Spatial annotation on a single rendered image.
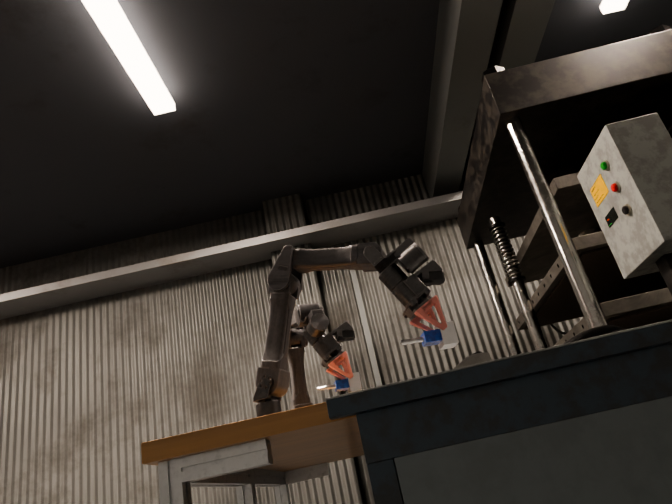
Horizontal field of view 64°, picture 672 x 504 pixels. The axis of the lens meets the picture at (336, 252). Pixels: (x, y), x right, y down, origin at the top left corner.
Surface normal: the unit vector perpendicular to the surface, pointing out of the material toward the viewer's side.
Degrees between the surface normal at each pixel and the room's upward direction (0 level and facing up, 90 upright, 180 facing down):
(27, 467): 90
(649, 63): 90
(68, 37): 180
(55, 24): 180
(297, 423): 90
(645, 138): 90
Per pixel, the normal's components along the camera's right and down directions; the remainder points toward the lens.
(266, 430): -0.09, -0.40
